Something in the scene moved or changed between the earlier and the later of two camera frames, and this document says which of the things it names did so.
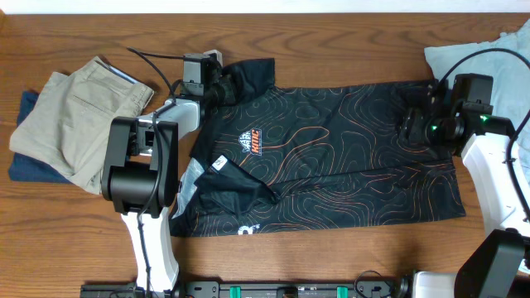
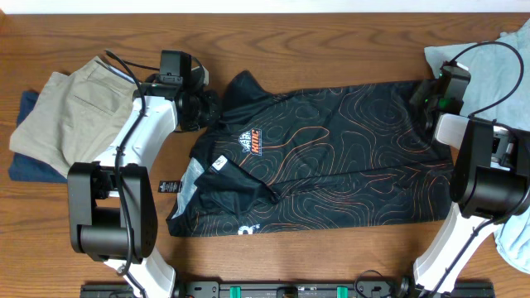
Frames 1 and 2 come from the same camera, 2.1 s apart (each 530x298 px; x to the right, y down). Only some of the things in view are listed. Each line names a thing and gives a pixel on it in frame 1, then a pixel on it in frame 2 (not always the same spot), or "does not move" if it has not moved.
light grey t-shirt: [509, 74] does not move
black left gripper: [231, 87] → [216, 106]
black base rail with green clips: [377, 289] does not move
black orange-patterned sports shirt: [272, 156] does not move
